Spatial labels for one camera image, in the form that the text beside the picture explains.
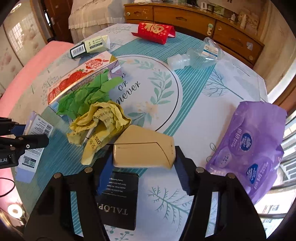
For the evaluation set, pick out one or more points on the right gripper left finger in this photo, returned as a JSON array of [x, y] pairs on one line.
[[104, 167]]

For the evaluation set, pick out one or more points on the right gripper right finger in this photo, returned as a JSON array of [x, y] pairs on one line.
[[185, 168]]

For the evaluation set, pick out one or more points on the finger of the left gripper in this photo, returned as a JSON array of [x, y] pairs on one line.
[[17, 130], [28, 142]]

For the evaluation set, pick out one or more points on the black talopi box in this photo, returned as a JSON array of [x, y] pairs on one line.
[[117, 204]]

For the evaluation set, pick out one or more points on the tan cardboard box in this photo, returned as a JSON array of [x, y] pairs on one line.
[[139, 147]]

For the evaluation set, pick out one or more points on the yellow paper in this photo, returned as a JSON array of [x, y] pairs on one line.
[[103, 122]]

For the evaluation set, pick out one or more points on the green paper scraps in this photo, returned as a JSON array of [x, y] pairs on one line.
[[78, 102]]

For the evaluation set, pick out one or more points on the purple tissue pack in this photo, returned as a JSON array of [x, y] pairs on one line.
[[251, 147]]

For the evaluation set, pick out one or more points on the strawberry carton box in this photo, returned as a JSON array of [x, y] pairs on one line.
[[84, 74]]

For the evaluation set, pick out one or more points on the white blue carton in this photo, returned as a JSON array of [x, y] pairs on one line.
[[36, 134]]

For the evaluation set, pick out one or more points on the pink bed cover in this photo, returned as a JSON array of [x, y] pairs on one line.
[[21, 95]]

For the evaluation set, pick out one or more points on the clear plastic bottle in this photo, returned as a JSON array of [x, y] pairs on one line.
[[206, 55]]

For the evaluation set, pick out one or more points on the wooden door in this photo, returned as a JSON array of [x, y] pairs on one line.
[[58, 12]]

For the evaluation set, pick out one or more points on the lace covered furniture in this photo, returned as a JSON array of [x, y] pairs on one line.
[[90, 16]]

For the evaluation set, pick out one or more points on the red envelope box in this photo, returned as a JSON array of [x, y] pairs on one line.
[[158, 33]]

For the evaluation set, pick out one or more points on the wooden desk with drawers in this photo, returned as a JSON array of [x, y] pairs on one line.
[[199, 24]]

